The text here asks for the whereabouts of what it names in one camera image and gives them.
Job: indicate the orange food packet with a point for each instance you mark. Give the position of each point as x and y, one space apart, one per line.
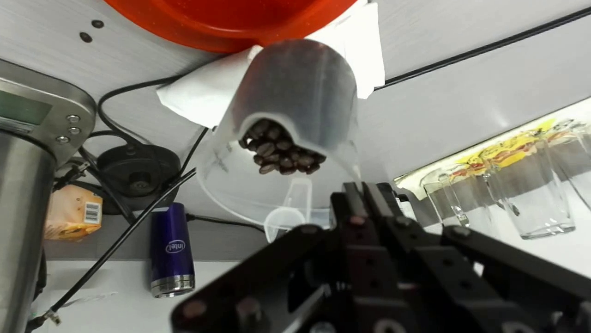
73 214

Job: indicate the silver electric kettle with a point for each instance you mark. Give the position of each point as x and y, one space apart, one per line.
20 205

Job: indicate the white cloth red stripe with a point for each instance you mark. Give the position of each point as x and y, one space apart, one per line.
195 94

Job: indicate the red plate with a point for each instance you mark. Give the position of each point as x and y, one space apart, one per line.
227 25

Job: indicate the glass mug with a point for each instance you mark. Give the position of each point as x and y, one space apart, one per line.
574 160
452 197
535 192

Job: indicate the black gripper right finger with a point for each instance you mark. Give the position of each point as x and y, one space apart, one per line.
467 266

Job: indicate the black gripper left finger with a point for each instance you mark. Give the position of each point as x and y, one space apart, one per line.
350 216

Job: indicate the clear plastic jar coffee beans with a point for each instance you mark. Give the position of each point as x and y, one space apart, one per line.
301 94

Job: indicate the yellow printed tray mat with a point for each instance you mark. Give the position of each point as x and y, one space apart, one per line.
467 164

